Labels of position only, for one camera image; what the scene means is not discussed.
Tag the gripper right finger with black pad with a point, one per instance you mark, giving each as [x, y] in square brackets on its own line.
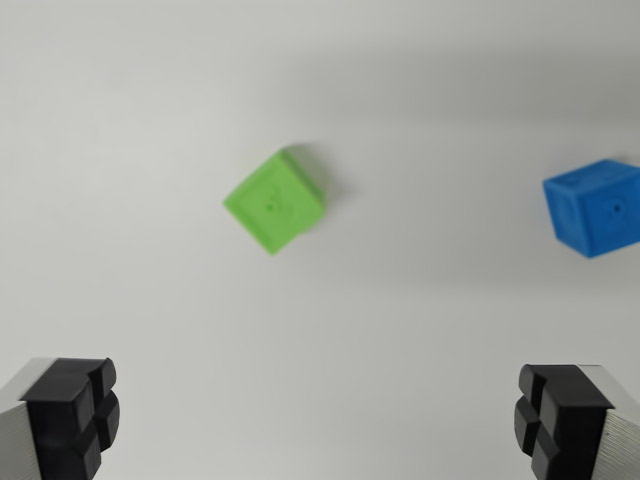
[570, 425]

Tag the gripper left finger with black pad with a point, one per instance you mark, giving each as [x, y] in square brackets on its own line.
[55, 420]

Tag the green embossed toy cube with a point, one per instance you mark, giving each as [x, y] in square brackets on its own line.
[272, 205]

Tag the blue embossed toy cube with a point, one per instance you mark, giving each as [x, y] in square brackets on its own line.
[600, 210]

